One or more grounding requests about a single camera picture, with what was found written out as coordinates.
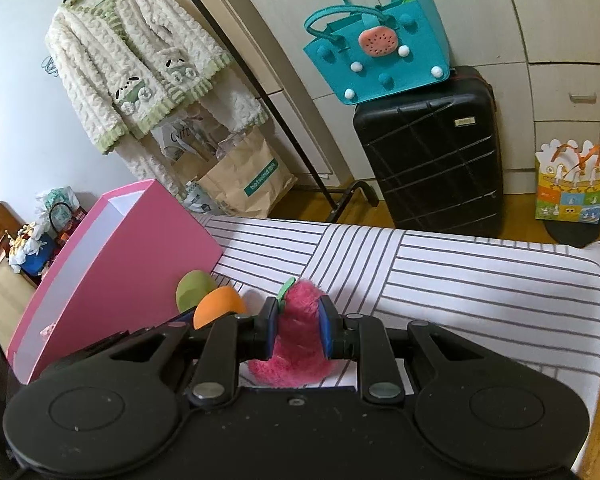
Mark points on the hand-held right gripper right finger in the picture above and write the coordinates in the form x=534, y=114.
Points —
x=326, y=327

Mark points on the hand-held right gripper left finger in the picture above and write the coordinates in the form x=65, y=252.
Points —
x=268, y=327

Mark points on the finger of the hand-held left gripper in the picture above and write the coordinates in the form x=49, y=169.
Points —
x=187, y=317

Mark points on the pink plush fruit toy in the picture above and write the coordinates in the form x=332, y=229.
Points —
x=297, y=320

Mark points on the orange soft ball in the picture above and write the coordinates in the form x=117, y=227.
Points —
x=220, y=305

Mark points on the pink cardboard box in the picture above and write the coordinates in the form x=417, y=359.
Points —
x=130, y=260

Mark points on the green soft ball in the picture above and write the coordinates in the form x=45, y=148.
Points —
x=192, y=290

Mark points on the white printed bag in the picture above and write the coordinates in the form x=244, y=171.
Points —
x=200, y=200

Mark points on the striped bed sheet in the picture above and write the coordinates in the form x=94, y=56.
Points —
x=455, y=285

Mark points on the blue container with toys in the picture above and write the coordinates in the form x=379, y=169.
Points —
x=35, y=260

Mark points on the brown paper bag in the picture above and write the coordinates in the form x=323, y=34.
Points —
x=250, y=180

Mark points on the brown wicker basket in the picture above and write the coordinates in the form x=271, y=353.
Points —
x=65, y=220

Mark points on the white green plastic bag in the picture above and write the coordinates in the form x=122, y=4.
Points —
x=55, y=196

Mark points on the clear plastic gift bag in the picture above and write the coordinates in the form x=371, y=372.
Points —
x=180, y=135

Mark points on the black clothes rack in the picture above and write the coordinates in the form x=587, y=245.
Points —
x=290, y=135

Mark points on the black hard suitcase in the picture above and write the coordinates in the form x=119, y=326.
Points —
x=430, y=160

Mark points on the black round stool base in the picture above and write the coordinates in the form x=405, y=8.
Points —
x=572, y=234

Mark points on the teal felt handbag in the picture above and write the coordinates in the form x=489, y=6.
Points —
x=390, y=65

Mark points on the colourful gift bag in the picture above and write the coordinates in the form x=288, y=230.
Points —
x=570, y=195

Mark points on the fluffy cream green jacket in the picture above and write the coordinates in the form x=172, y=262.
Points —
x=105, y=50

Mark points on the cream wardrobe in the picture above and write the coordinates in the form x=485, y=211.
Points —
x=530, y=20

